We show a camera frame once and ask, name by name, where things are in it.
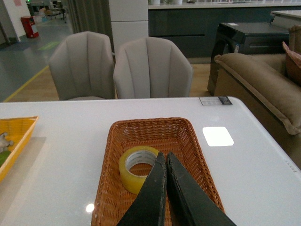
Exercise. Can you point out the beige sofa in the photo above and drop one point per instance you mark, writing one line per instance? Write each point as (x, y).
(270, 86)

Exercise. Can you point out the white pillar cabinet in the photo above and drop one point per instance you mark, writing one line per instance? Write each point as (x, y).
(129, 21)

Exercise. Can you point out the yellow woven basket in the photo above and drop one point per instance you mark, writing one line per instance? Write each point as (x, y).
(19, 130)

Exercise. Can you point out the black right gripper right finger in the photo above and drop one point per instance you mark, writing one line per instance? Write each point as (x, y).
(188, 203)

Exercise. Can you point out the black appliance cabinet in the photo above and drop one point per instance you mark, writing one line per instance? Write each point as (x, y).
(245, 38)

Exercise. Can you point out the red bin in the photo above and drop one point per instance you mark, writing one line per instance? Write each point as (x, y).
(29, 26)

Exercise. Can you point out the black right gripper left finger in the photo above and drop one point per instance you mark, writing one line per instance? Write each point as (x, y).
(148, 209)

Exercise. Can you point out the grey chair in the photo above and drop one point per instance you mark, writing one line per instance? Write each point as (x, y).
(82, 67)
(152, 68)

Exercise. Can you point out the grey chair left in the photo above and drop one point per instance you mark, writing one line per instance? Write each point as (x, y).
(82, 67)

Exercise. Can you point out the grey chair right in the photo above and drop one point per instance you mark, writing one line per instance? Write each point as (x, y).
(152, 68)

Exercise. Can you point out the label sticker on table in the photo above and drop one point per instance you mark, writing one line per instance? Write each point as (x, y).
(219, 100)

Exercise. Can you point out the dark grey counter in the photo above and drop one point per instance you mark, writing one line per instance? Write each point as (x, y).
(193, 26)

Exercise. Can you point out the brown wicker basket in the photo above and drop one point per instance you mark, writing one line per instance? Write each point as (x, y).
(175, 135)

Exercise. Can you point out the clear yellowish tape roll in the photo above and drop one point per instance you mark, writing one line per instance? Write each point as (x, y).
(134, 166)

